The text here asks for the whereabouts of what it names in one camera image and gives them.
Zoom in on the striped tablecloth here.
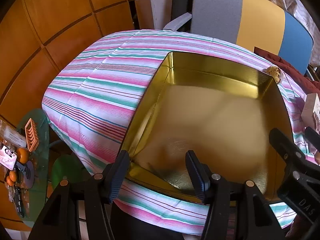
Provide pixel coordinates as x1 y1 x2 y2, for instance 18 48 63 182
41 29 320 230

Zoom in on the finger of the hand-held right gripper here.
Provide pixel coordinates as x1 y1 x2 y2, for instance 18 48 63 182
269 127 320 224
304 126 320 153

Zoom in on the wooden panelled cabinet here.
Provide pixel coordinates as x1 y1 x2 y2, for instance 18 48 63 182
0 0 150 230

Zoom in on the green stool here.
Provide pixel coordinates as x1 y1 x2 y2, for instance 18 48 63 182
51 154 83 195

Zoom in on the grey disc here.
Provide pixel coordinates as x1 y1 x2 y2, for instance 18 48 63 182
21 160 35 188

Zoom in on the orange plastic rack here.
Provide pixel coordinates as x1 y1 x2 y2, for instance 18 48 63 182
24 118 40 152

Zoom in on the gold tin container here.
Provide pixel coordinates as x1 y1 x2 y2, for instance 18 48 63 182
119 51 294 204

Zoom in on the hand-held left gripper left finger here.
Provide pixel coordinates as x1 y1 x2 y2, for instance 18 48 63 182
27 150 130 240

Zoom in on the green glass side table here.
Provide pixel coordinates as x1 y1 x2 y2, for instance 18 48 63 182
0 109 50 228

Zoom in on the clear labelled packet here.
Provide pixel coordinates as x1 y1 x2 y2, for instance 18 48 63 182
0 120 28 150

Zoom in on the large cream barcode box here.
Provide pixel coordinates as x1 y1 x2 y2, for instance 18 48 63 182
301 93 320 130

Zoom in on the dark red blanket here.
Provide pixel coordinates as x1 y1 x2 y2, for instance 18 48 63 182
254 46 320 93

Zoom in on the grey yellow blue chair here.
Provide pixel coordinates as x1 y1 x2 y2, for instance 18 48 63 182
162 0 314 75

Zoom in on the small orange fruit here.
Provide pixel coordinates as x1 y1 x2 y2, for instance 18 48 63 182
5 171 17 187

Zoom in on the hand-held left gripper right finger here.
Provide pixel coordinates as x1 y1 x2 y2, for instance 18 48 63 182
185 150 287 240

